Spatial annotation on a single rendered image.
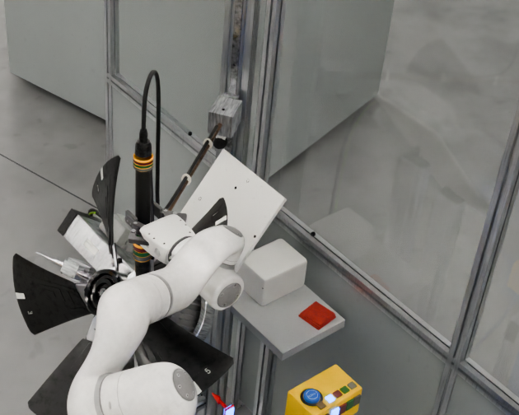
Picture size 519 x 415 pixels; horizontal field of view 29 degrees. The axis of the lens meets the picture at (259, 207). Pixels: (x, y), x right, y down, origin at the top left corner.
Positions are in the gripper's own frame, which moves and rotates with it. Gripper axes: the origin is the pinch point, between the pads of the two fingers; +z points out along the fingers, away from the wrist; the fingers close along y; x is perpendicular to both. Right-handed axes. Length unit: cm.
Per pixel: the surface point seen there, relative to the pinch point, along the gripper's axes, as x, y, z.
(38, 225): -151, 62, 174
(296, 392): -43, 23, -33
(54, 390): -50, -21, 6
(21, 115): -152, 98, 256
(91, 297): -31.3, -6.8, 11.8
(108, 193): -16.1, 8.5, 28.3
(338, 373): -43, 35, -34
